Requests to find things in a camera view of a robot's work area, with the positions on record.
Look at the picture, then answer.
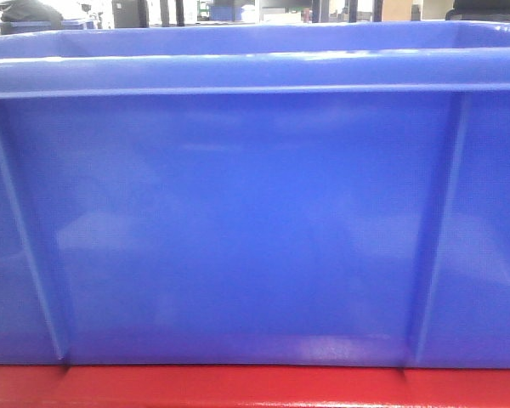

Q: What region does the red cart surface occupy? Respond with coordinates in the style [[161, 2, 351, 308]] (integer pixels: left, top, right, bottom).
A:
[[0, 365, 510, 407]]

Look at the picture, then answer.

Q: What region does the large blue plastic bin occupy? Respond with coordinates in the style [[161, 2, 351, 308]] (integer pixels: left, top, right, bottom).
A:
[[0, 21, 510, 368]]

